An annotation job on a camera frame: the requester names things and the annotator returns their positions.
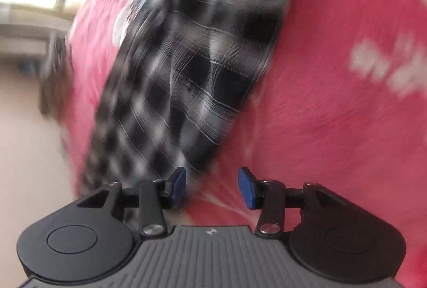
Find red printed blanket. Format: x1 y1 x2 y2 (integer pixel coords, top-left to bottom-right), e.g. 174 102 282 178
63 0 427 288

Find black white plaid shirt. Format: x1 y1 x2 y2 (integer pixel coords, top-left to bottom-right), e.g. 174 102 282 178
82 0 308 209

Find white window sill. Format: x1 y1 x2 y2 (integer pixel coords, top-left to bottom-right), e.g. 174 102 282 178
0 4 72 57

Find dark brown cloth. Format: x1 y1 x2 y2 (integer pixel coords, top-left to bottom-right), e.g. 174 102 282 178
39 36 76 122

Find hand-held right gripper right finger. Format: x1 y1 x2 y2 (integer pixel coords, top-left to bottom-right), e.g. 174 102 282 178
237 167 338 238

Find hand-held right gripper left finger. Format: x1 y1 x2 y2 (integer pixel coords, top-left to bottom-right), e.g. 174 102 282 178
77 167 187 239

